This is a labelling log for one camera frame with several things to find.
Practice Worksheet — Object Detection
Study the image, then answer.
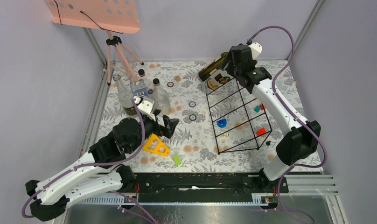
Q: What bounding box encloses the poker chip near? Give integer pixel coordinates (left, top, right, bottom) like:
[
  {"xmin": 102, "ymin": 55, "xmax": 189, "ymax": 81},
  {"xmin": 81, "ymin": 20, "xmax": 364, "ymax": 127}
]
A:
[{"xmin": 189, "ymin": 114, "xmax": 196, "ymax": 121}]

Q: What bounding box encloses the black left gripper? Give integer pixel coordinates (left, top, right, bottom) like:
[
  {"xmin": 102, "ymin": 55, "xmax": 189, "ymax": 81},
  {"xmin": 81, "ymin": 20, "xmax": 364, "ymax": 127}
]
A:
[{"xmin": 128, "ymin": 109, "xmax": 179, "ymax": 153}]

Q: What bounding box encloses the clear square bottle black cap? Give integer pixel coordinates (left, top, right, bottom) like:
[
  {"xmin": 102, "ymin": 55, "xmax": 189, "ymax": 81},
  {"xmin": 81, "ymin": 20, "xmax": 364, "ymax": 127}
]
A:
[{"xmin": 203, "ymin": 69, "xmax": 233, "ymax": 94}]

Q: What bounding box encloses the clear round bottle gold label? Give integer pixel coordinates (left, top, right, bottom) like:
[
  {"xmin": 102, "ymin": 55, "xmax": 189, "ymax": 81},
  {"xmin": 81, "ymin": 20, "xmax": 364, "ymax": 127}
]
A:
[{"xmin": 152, "ymin": 78, "xmax": 172, "ymax": 115}]

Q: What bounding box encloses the red block near rack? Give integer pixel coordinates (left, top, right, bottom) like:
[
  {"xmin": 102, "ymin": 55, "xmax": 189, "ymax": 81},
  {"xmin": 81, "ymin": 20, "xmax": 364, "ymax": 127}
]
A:
[{"xmin": 256, "ymin": 127, "xmax": 267, "ymax": 136}]

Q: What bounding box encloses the black wire wine rack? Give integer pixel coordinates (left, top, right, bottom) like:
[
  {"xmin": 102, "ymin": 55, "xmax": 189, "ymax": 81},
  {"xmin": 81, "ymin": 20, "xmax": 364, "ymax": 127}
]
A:
[{"xmin": 205, "ymin": 78, "xmax": 272, "ymax": 154}]

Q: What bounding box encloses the blue square glass bottle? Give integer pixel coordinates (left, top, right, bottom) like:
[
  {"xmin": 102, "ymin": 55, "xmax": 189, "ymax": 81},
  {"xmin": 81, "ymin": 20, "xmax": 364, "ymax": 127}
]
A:
[{"xmin": 129, "ymin": 79, "xmax": 148, "ymax": 97}]

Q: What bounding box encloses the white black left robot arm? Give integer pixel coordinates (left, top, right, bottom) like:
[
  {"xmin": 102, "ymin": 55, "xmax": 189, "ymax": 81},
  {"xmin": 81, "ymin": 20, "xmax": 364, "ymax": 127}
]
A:
[{"xmin": 21, "ymin": 114, "xmax": 179, "ymax": 222}]

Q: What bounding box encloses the green flat block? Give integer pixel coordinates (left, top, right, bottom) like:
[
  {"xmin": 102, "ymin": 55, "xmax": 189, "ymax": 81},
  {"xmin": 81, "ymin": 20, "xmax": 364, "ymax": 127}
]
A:
[{"xmin": 173, "ymin": 154, "xmax": 182, "ymax": 167}]

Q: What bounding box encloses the pink music stand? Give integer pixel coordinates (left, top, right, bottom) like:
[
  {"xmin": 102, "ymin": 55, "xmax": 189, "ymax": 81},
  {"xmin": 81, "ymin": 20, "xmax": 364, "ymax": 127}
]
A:
[{"xmin": 45, "ymin": 0, "xmax": 144, "ymax": 85}]

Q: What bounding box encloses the blue arch toy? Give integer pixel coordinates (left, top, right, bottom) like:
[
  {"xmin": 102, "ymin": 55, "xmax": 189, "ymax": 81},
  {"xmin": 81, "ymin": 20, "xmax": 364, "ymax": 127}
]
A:
[{"xmin": 216, "ymin": 119, "xmax": 227, "ymax": 128}]

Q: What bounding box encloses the clear bottle blue gold emblem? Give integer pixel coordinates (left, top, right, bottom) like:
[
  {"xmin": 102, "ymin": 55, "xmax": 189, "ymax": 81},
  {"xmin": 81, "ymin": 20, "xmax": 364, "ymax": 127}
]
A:
[{"xmin": 138, "ymin": 69, "xmax": 154, "ymax": 97}]

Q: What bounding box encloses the poker chip middle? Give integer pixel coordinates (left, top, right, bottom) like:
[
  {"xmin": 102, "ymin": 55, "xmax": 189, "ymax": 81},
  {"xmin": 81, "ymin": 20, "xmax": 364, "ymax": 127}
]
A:
[{"xmin": 188, "ymin": 101, "xmax": 196, "ymax": 108}]

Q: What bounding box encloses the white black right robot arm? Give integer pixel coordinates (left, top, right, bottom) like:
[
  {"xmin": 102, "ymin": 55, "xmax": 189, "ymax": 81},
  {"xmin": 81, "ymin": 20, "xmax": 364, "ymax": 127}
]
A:
[{"xmin": 227, "ymin": 43, "xmax": 321, "ymax": 192}]

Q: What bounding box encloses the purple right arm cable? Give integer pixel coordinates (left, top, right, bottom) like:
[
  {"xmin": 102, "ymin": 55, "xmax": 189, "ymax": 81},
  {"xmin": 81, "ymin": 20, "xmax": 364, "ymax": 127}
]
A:
[{"xmin": 246, "ymin": 26, "xmax": 328, "ymax": 224}]

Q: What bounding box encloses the dark green wine bottle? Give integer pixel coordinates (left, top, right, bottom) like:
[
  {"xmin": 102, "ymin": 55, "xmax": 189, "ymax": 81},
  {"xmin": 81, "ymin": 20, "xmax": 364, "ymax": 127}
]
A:
[{"xmin": 198, "ymin": 52, "xmax": 231, "ymax": 82}]

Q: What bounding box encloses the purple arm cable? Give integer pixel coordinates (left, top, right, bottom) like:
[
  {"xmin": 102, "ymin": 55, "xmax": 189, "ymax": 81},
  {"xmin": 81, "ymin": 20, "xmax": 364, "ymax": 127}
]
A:
[
  {"xmin": 21, "ymin": 97, "xmax": 147, "ymax": 218},
  {"xmin": 246, "ymin": 26, "xmax": 328, "ymax": 224}
]

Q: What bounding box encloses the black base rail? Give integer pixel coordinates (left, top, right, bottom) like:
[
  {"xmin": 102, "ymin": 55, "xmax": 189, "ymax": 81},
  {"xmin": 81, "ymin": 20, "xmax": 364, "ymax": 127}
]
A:
[{"xmin": 118, "ymin": 173, "xmax": 289, "ymax": 203}]

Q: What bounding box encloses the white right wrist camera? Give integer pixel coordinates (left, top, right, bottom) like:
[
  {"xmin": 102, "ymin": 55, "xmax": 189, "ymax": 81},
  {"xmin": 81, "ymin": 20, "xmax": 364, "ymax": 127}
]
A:
[{"xmin": 246, "ymin": 39, "xmax": 263, "ymax": 60}]

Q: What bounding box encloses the teal cube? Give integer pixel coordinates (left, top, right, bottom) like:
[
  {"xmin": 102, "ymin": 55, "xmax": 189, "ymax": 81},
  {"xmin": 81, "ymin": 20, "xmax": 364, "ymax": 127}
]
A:
[{"xmin": 254, "ymin": 105, "xmax": 261, "ymax": 112}]

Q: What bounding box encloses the clear bottle black label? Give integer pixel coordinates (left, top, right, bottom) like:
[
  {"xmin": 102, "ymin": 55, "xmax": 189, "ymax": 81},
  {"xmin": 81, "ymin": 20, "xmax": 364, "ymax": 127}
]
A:
[{"xmin": 112, "ymin": 74, "xmax": 137, "ymax": 116}]

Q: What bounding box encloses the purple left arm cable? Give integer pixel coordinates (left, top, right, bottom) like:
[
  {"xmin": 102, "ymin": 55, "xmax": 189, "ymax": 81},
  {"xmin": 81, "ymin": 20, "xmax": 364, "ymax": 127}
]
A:
[{"xmin": 21, "ymin": 97, "xmax": 147, "ymax": 218}]

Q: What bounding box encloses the yellow triangle frame toy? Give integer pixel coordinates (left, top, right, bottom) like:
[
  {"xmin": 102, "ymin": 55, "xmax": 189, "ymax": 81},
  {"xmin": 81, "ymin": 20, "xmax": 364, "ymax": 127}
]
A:
[{"xmin": 142, "ymin": 134, "xmax": 170, "ymax": 156}]

